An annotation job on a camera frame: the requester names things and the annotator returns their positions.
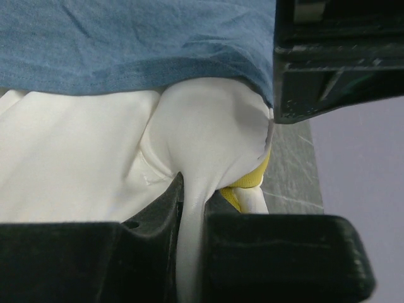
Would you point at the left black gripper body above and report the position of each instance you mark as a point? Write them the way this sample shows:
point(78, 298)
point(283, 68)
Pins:
point(333, 54)

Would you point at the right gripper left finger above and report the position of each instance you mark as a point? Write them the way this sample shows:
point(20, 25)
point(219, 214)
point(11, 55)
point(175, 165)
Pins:
point(133, 261)

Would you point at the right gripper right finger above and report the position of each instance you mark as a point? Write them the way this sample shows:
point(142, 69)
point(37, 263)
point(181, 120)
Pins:
point(281, 258)

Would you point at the white pillow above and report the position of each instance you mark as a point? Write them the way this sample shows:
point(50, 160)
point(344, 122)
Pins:
point(106, 157)

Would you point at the blue pillowcase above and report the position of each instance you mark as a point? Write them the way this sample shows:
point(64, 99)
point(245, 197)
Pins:
point(98, 47)

